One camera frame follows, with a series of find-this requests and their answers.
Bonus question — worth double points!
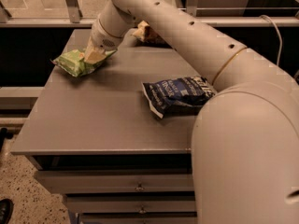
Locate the green jalapeno chip bag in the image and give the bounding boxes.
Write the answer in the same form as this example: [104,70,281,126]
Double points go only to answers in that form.
[51,49,115,77]

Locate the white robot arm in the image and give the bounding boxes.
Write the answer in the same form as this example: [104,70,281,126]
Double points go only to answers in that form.
[92,0,299,224]

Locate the grey drawer cabinet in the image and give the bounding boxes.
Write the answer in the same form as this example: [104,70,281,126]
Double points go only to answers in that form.
[10,27,200,224]

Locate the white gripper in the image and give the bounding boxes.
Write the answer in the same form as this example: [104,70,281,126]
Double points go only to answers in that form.
[84,18,123,64]

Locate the blue chip bag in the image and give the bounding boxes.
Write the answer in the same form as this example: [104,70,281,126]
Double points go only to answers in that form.
[142,76,217,119]

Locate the brown chip bag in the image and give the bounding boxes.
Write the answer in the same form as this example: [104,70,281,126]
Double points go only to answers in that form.
[133,21,166,45]

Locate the white cable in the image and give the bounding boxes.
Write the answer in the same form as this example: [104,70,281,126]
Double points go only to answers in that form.
[259,14,284,67]

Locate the black shoe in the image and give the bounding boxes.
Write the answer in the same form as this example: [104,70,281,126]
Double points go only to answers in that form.
[0,199,14,224]

